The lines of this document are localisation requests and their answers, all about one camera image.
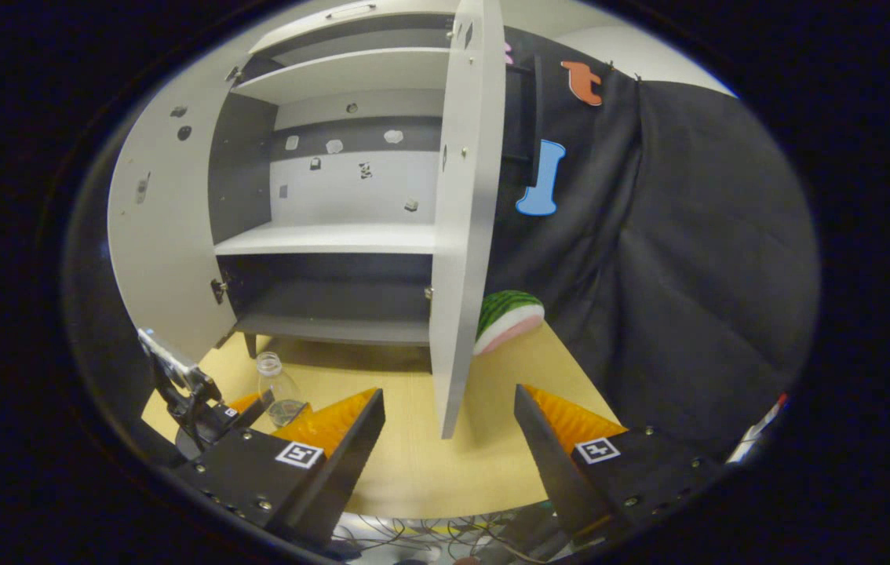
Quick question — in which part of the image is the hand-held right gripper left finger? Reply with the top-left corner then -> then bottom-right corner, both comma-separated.
170,387 -> 387,550

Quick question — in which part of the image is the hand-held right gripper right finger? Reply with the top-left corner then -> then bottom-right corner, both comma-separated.
513,385 -> 728,544

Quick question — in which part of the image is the clear plastic bottle green label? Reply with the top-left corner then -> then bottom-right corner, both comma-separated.
257,352 -> 308,429

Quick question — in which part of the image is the white door with phone sticker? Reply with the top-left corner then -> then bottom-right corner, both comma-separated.
106,56 -> 254,370

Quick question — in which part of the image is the white and grey cabinet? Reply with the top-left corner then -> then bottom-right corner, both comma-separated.
208,0 -> 465,359

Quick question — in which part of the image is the white door with cat sticker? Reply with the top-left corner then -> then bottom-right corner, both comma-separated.
428,0 -> 507,440

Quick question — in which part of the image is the white cabinet shelf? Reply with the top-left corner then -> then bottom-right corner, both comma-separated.
214,222 -> 438,256
232,47 -> 452,105

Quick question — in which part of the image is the white cabinet drawer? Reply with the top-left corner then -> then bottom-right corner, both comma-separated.
249,0 -> 458,56

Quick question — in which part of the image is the toy watermelon slice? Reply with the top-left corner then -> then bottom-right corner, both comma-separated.
473,290 -> 545,356

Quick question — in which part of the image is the white and red object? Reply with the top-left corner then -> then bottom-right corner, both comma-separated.
726,392 -> 791,465

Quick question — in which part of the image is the black backdrop cloth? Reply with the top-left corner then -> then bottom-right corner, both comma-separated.
484,27 -> 821,464

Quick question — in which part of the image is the tangle of thin cables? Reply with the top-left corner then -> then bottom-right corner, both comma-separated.
331,510 -> 571,564

